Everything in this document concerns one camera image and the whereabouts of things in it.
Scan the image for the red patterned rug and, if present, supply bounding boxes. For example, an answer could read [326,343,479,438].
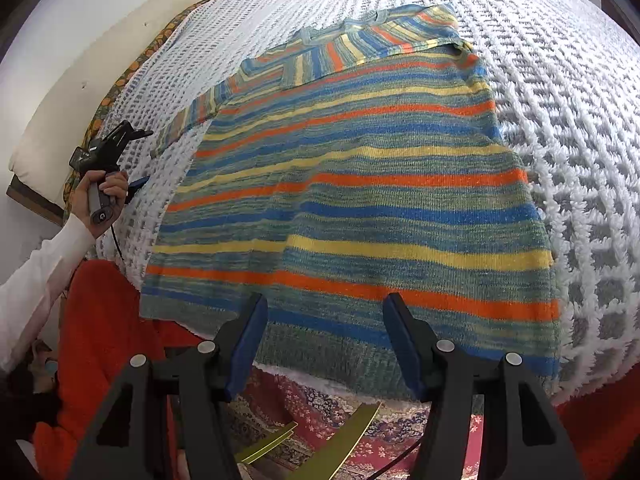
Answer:
[226,366,431,479]

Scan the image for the striped knit sweater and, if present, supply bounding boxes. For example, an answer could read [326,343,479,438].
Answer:
[140,4,560,398]

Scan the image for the black cable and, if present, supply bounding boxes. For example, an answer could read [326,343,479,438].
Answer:
[364,435,424,480]

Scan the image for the person's left hand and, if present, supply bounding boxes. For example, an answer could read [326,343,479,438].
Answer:
[70,170,128,240]

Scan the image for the cream padded headboard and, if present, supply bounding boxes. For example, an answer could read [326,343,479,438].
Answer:
[9,0,201,207]

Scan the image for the white sleeved left forearm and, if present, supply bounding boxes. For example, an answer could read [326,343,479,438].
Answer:
[0,214,94,374]

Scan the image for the red orange trousers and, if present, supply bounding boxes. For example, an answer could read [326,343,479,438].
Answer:
[34,260,202,479]

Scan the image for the yellow green slat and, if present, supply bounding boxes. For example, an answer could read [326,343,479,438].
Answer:
[234,422,298,465]
[288,402,381,480]

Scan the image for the orange patterned bed sheet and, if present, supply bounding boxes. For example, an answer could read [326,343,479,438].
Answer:
[62,0,212,221]

